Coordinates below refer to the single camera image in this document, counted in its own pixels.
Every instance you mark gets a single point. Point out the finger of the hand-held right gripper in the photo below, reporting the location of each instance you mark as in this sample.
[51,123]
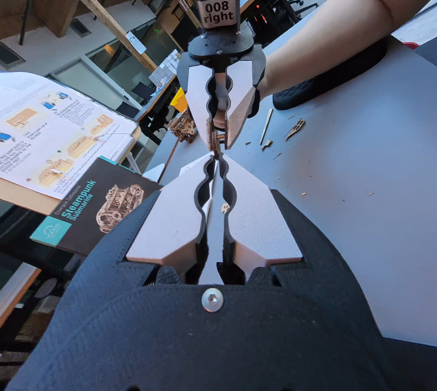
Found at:
[242,83]
[198,90]

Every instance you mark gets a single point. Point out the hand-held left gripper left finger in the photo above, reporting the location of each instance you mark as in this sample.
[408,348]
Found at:
[167,223]

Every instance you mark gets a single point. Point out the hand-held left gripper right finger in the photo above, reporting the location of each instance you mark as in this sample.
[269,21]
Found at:
[263,223]

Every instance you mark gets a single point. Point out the wooden wheel disc with pegs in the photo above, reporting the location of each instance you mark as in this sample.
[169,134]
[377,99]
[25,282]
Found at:
[215,145]

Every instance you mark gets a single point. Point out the person's right forearm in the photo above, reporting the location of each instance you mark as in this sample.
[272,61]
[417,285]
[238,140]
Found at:
[324,49]

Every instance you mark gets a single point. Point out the wooden-top background desk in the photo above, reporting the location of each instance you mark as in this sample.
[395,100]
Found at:
[153,104]

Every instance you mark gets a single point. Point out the grey desk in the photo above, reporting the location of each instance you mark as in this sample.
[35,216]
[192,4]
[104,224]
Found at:
[341,192]

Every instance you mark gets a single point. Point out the yellow plastic bin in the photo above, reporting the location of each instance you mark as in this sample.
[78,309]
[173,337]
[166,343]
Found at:
[179,102]

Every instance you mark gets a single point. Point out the stack of small white boxes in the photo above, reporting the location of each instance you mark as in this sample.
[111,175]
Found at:
[165,68]

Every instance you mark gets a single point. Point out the assembled wooden mechanical model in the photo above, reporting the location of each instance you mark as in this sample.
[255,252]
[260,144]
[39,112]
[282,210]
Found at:
[182,127]

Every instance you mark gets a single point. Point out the thin wooden stick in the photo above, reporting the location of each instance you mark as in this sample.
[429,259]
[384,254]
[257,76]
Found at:
[266,126]

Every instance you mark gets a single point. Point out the scattered small wood chips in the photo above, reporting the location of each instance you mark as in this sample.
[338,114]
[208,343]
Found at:
[303,194]

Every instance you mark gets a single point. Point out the white rounded panel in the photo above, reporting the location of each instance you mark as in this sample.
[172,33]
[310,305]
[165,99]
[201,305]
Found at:
[155,172]

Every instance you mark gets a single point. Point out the ladder-shaped wooden scrap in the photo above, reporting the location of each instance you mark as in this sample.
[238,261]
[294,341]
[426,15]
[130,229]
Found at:
[295,129]

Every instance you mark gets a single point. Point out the black model kit box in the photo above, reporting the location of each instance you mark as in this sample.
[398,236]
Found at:
[85,213]

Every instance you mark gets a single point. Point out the large white instruction manual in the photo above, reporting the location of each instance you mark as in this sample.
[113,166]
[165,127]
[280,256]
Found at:
[51,124]

